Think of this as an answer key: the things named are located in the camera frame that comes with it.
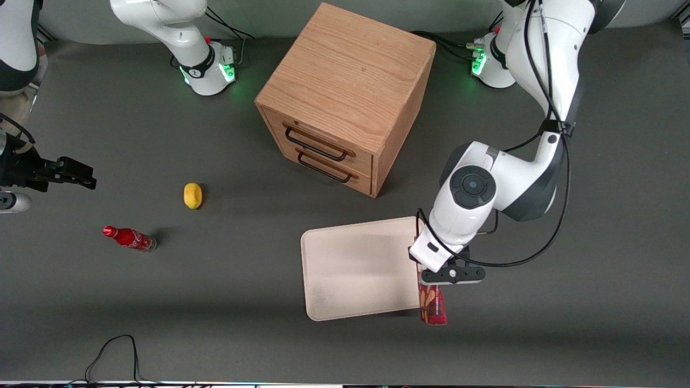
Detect wooden drawer front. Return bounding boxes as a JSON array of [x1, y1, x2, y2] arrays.
[[268, 132, 373, 196], [261, 107, 374, 176]]

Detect black left arm base cable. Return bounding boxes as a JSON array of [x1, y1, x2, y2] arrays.
[[412, 31, 481, 63]]

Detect black metal drawer handle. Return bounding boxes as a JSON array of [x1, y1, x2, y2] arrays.
[[296, 148, 360, 184], [284, 123, 357, 162]]

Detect wooden drawer cabinet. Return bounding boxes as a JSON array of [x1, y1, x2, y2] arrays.
[[254, 2, 437, 198]]

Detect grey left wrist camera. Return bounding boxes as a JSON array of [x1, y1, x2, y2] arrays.
[[408, 229, 458, 274]]

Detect red tartan cookie box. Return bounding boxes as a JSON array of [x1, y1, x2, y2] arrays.
[[419, 283, 449, 326]]

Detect black right arm base cable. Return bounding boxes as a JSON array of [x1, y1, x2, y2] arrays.
[[205, 6, 255, 68]]

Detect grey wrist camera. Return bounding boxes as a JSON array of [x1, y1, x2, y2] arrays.
[[0, 191, 32, 214], [408, 229, 458, 274]]

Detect white plastic tray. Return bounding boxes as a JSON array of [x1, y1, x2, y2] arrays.
[[300, 216, 427, 322]]

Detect red cola bottle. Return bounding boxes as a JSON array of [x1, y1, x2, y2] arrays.
[[102, 225, 157, 253]]

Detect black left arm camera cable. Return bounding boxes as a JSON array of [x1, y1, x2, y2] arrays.
[[415, 0, 572, 269]]

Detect thin black looped cable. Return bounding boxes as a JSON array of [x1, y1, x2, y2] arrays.
[[85, 335, 142, 386]]

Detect black arm base cable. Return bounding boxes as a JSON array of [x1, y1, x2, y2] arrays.
[[205, 6, 255, 68], [412, 31, 481, 63]]

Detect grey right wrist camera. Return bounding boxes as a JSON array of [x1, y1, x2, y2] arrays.
[[0, 191, 32, 214]]

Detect yellow lemon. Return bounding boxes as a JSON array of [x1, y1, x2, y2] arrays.
[[183, 182, 203, 210]]

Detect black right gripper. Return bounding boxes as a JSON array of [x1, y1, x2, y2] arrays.
[[0, 144, 98, 193]]

